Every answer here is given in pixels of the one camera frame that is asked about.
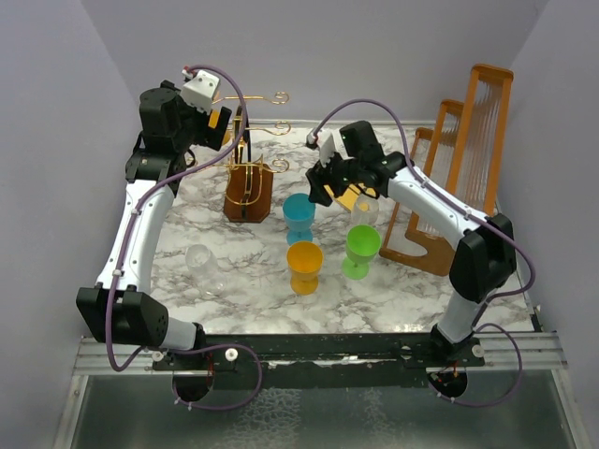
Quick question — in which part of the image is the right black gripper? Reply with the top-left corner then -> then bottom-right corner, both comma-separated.
306,145 -> 362,207

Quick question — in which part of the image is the orange plastic goblet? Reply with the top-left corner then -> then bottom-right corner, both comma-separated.
208,109 -> 231,146
286,241 -> 324,296

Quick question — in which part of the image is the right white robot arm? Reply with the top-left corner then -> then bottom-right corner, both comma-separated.
306,121 -> 517,366

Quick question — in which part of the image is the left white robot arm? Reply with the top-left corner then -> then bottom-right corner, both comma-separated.
76,71 -> 231,369

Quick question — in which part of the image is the clear wine glass right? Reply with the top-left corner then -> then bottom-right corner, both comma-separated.
350,194 -> 379,227

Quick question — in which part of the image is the clear wine glass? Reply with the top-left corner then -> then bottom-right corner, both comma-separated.
185,244 -> 226,296
350,194 -> 379,227

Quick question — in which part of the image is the clear wine glass left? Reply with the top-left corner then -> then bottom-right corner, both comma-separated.
185,244 -> 226,296

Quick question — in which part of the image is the blue plastic goblet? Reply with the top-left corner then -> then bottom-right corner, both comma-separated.
283,193 -> 315,246

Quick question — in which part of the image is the yellow booklet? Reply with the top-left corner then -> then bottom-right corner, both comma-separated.
325,184 -> 375,211

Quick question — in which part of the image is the green plastic goblet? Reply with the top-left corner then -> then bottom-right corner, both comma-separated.
342,224 -> 382,280

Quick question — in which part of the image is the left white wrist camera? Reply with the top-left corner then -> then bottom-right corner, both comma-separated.
180,67 -> 220,114

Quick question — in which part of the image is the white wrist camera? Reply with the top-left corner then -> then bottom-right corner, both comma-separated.
180,67 -> 220,114
305,129 -> 343,169

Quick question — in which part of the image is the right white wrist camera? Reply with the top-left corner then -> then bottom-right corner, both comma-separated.
305,129 -> 343,169

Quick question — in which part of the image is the gold wire wine glass rack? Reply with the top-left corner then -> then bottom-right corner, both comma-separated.
221,106 -> 292,224

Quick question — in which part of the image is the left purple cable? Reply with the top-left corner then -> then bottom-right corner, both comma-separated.
105,64 -> 264,413

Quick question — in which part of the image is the purple cable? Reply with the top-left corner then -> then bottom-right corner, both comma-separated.
306,98 -> 537,406
105,64 -> 264,413

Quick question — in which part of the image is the wooden string harp rack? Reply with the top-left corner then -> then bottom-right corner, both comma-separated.
379,64 -> 514,276

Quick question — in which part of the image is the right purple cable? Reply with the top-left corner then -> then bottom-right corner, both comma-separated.
306,98 -> 537,406

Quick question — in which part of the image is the aluminium frame rail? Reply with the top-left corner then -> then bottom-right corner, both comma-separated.
72,332 -> 568,376

